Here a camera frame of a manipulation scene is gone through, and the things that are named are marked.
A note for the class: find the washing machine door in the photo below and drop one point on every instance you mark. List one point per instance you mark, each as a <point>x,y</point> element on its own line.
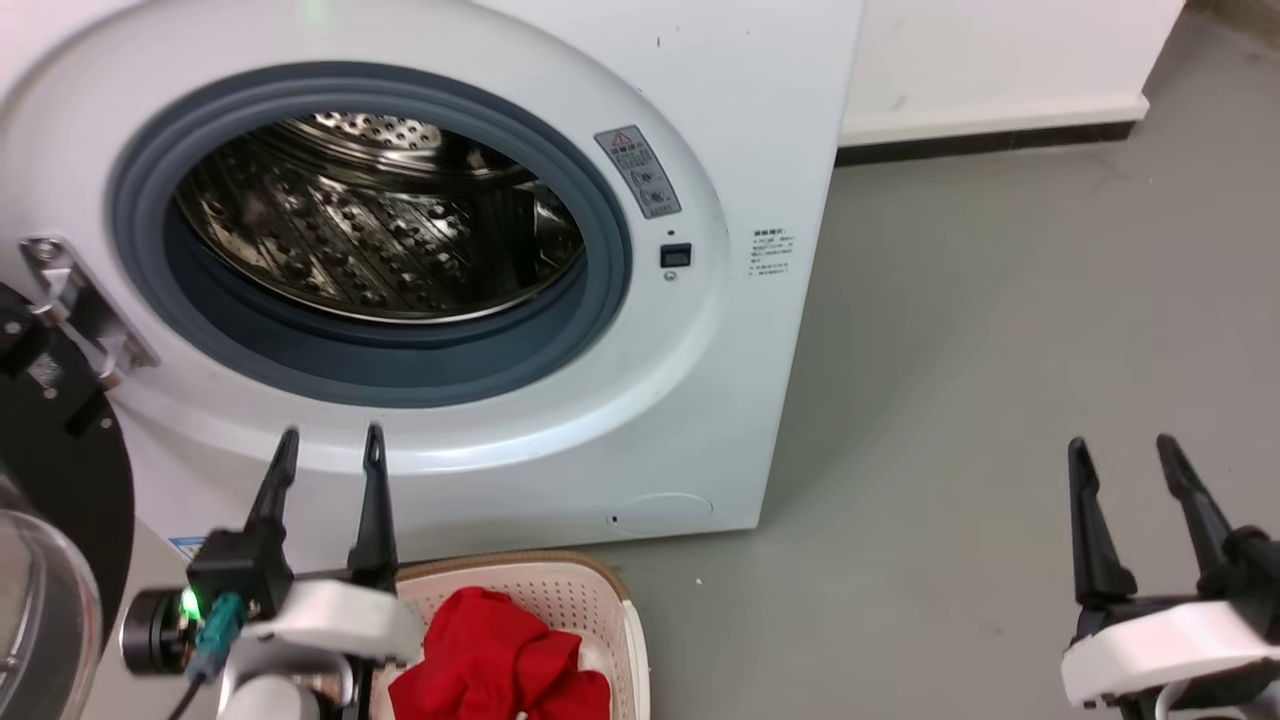
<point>70,480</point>

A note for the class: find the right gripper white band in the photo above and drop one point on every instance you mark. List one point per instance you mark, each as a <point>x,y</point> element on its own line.
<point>1170,645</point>

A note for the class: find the round white filter cover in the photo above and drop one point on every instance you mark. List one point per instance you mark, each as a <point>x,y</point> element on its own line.
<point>662,510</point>

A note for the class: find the small printed text label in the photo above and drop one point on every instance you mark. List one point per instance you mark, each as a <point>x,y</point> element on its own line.
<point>772,252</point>

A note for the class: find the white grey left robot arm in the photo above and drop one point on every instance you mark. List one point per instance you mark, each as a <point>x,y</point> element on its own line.
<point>270,695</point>

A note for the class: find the blue energy label sticker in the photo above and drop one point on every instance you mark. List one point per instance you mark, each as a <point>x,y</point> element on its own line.
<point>186,547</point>

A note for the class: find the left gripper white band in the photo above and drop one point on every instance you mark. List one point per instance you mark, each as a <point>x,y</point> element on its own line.
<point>340,615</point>

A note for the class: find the white front-load washing machine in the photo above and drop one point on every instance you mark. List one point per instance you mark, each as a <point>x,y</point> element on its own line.
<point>760,120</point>

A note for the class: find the grey rubber door gasket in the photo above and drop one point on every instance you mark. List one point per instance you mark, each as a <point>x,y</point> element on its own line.
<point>400,375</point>

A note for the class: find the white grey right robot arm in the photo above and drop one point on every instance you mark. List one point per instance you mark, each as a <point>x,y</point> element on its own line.
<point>1235,702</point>

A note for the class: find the stainless steel washing machine drum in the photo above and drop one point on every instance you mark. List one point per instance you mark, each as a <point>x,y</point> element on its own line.
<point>360,230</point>

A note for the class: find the cream perforated laundry basket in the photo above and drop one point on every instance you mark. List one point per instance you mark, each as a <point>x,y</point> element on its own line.
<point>590,600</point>

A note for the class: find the metal door hinge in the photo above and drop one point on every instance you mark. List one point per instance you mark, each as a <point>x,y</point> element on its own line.
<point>85,305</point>

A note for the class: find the grey warning sticker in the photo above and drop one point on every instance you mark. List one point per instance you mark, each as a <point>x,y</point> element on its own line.
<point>638,172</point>

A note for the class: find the red and white garment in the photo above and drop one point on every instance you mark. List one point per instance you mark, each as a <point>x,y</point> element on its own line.
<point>490,650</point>

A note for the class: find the black door latch socket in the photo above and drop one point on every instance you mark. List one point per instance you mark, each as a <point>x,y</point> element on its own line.
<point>676,255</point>

